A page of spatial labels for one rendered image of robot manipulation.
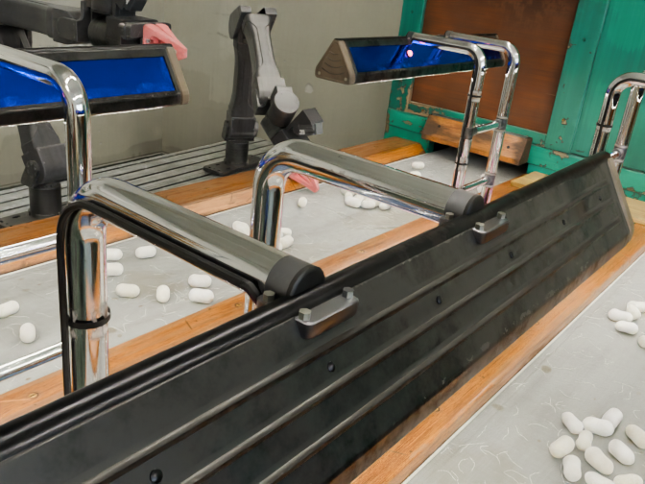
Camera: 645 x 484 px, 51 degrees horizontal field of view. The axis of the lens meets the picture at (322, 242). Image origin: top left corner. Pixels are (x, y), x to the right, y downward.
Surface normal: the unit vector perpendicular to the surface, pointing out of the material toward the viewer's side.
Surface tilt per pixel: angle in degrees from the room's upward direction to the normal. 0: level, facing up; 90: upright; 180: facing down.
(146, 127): 89
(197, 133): 90
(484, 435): 0
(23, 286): 0
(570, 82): 90
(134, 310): 0
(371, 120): 90
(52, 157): 60
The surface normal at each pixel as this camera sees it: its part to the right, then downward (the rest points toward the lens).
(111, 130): 0.82, 0.30
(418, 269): 0.71, -0.22
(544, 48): -0.63, 0.25
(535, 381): 0.11, -0.92
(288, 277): -0.36, -0.47
